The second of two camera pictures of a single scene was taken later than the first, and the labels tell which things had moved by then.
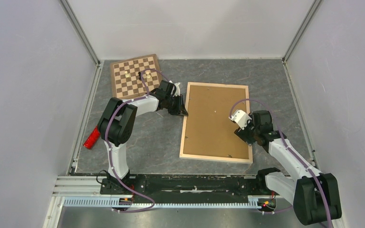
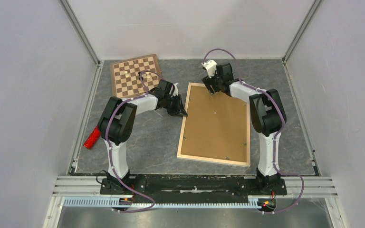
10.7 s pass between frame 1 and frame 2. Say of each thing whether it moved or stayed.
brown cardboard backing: stayed
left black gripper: stayed
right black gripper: moved
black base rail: stayed
